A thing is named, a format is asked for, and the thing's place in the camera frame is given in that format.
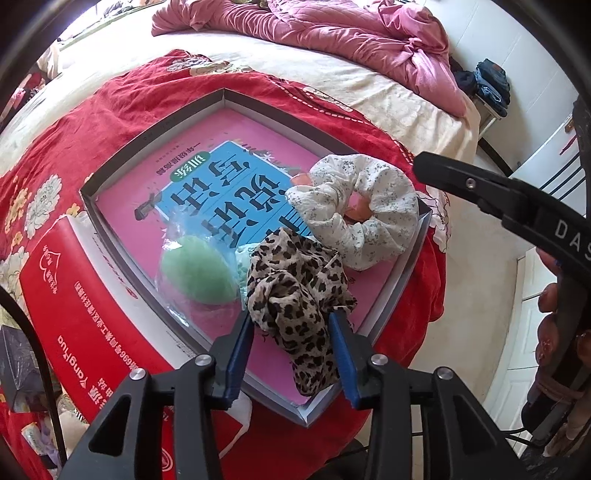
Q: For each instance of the green sponge in bag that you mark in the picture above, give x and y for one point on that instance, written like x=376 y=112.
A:
x=198 y=267

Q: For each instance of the white cabinet door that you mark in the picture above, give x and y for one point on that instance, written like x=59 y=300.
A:
x=526 y=295

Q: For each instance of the pink blue book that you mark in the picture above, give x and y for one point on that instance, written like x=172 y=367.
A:
x=207 y=152

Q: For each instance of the person's right hand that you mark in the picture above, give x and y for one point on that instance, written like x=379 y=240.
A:
x=548 y=304

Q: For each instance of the red floral blanket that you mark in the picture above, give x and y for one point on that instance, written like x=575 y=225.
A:
x=69 y=138

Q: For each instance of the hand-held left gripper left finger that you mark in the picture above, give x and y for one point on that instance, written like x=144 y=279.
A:
x=240 y=353

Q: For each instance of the pile of blue jeans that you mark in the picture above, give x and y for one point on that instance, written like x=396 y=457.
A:
x=491 y=83

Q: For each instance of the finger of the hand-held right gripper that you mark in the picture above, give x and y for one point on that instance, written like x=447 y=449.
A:
x=466 y=182

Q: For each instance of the cream bed sheet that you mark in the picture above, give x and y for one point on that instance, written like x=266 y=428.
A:
x=392 y=97

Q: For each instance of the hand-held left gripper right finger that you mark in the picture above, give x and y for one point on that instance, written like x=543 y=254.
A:
x=344 y=357

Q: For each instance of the pink quilt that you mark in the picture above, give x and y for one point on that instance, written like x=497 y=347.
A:
x=346 y=32

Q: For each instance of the white floral scrunchie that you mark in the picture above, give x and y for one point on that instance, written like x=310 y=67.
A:
x=392 y=221

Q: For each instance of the grey shallow box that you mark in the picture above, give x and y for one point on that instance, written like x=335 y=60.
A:
x=147 y=134

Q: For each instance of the leopard print scrunchie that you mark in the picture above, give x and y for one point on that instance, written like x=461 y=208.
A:
x=295 y=300

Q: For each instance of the red cardboard box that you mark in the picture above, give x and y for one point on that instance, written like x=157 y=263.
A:
x=92 y=323

